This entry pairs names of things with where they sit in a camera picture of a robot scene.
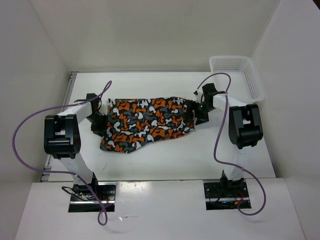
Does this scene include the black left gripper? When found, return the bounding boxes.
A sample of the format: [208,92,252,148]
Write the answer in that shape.
[85,113,108,138]

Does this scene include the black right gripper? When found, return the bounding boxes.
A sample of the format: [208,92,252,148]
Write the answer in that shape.
[184,100,215,125]

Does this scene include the orange black camouflage shorts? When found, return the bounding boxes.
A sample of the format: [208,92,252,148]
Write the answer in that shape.
[100,96,195,154]

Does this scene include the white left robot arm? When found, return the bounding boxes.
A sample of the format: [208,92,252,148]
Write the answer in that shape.
[44,93,107,200]

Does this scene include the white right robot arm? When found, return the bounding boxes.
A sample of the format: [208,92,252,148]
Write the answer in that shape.
[189,83,263,201]

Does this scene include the white perforated plastic basket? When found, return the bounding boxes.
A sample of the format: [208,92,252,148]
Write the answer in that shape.
[209,55,265,104]

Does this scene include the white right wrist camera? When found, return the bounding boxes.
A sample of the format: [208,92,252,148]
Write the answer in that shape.
[193,90,204,104]

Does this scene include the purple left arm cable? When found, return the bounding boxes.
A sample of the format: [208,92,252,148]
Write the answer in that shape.
[11,80,115,226]

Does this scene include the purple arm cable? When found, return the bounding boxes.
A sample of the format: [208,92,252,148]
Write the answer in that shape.
[194,72,267,216]
[11,80,115,226]

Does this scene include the aluminium table edge rail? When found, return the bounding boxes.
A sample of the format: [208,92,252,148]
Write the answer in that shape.
[39,71,78,183]

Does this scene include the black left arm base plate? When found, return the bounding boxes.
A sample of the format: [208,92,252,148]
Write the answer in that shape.
[61,181,117,213]

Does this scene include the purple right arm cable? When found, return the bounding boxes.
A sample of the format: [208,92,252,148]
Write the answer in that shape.
[194,72,267,216]

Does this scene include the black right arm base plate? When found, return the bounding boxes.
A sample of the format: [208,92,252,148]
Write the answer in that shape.
[203,178,252,211]

